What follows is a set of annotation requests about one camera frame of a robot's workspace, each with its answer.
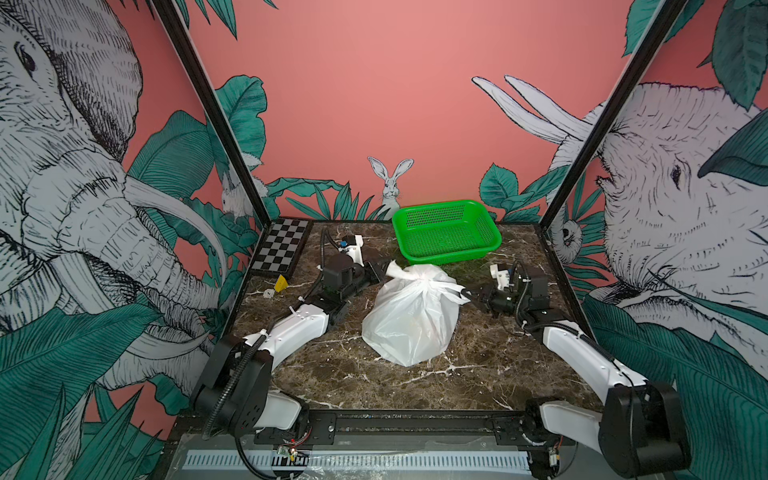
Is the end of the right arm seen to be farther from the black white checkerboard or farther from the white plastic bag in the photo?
the black white checkerboard

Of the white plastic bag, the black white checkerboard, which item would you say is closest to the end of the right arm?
the white plastic bag

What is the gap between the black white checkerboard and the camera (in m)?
1.06

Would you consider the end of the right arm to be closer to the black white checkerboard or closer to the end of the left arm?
the end of the left arm

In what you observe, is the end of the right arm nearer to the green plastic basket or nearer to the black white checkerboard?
the green plastic basket

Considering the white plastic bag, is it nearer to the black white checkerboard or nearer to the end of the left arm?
the end of the left arm
